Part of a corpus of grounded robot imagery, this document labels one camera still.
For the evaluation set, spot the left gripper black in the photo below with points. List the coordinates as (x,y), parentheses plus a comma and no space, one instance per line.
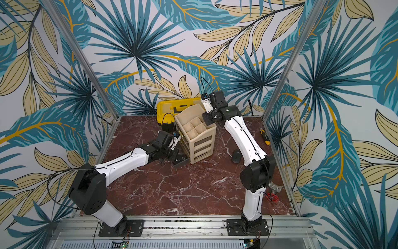
(175,151)

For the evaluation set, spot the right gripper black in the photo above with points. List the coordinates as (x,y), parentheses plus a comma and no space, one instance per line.
(209,118)

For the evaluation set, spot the beige drawer organizer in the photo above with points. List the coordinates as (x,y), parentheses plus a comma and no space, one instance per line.
(197,138)

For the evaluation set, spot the black computer mouse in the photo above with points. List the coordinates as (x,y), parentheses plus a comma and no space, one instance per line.
(236,156)

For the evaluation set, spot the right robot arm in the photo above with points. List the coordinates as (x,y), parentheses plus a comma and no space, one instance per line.
(259,166)

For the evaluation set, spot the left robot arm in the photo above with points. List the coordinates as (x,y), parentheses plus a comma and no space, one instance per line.
(89,188)

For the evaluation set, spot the yellow black toolbox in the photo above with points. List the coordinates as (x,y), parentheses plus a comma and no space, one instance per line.
(167,110)

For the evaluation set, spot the yellow black screwdriver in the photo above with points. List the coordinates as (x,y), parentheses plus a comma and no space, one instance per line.
(265,137)

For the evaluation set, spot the grey small object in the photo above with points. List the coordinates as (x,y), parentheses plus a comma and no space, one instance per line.
(275,188)

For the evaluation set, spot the red small object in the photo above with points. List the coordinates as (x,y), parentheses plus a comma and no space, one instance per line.
(273,197)

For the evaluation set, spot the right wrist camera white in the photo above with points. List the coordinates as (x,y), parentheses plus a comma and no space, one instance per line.
(208,102)

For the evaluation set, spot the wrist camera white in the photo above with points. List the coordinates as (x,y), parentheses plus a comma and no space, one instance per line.
(176,139)
(208,102)

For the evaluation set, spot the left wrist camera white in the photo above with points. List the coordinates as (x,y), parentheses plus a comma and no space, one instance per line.
(176,139)

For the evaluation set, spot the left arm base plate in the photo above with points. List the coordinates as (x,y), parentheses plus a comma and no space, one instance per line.
(131,228)

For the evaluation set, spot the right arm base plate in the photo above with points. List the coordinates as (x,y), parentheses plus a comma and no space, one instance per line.
(243,227)

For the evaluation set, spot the aluminium front rail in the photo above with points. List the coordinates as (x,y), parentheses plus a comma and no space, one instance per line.
(186,232)

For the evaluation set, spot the right aluminium corner post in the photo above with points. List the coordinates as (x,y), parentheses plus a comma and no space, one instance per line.
(307,28)

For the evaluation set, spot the aluminium corner post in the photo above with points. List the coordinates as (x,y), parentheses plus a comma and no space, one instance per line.
(61,23)
(307,28)

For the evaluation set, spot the left aluminium corner post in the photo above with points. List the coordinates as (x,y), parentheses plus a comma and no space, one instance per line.
(61,23)

